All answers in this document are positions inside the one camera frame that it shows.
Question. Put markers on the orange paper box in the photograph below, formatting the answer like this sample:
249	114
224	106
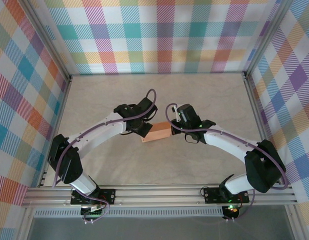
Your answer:
158	132

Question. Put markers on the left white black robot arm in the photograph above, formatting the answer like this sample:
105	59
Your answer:
99	135

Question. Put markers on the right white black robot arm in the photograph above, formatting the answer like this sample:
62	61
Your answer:
227	145

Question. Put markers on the aluminium side rail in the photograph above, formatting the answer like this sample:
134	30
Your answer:
58	117
257	110

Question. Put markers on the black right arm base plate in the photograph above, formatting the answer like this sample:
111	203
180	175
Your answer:
210	195

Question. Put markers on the long aluminium frame rail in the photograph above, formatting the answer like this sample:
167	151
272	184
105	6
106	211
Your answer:
157	193

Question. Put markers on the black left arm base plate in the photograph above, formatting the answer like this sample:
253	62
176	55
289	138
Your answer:
108	196

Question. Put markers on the aluminium frame post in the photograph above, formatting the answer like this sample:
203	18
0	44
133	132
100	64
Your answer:
265	37
48	42

